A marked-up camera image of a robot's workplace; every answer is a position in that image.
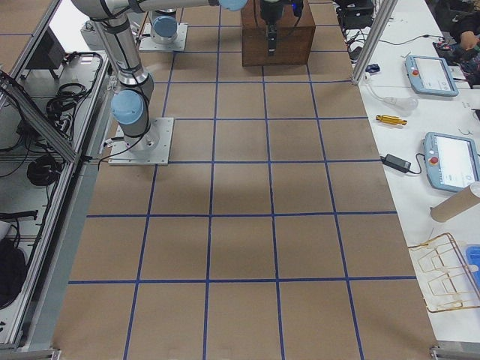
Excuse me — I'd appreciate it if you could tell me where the dark wooden drawer box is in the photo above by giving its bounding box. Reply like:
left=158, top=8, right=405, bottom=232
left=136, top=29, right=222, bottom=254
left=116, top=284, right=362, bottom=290
left=241, top=1, right=316, bottom=67

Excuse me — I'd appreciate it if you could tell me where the small blue black device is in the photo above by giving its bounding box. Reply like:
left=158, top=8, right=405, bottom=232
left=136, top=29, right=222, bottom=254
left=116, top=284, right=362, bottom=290
left=365, top=64, right=380, bottom=74

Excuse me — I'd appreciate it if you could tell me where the clear light bulb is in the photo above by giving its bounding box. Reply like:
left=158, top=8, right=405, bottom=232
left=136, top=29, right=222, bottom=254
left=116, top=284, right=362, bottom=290
left=382, top=97, right=419, bottom=112

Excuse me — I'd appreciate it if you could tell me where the blue teach pendant far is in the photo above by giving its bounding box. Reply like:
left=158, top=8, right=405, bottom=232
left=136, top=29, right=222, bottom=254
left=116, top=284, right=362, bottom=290
left=404, top=55, right=458, bottom=98

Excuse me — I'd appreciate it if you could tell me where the blue teach pendant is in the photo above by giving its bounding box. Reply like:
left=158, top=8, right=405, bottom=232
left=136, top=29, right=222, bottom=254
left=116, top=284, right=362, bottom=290
left=423, top=132, right=479, bottom=192
left=404, top=55, right=458, bottom=98

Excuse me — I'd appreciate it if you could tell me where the black power adapter brick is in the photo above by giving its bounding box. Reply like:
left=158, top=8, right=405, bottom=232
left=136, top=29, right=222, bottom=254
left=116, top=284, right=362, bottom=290
left=380, top=154, right=411, bottom=173

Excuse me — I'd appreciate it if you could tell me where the blue teach pendant near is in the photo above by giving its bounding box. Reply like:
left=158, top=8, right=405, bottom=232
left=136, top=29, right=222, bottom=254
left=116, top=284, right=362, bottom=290
left=423, top=132, right=479, bottom=192

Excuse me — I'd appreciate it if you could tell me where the cardboard tube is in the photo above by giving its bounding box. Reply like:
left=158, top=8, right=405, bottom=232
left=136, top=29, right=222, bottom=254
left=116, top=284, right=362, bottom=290
left=430, top=181, right=479, bottom=223

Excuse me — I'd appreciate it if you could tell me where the blue plastic tray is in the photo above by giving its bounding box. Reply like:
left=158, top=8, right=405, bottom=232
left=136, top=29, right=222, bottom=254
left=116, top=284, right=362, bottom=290
left=460, top=244, right=479, bottom=290

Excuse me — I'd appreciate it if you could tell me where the aluminium frame post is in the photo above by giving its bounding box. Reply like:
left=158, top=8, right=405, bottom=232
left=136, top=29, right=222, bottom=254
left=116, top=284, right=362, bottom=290
left=351, top=0, right=398, bottom=85

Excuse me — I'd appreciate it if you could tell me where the gold wire rack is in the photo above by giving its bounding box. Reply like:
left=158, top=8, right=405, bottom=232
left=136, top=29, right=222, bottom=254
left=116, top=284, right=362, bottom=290
left=408, top=232, right=479, bottom=314

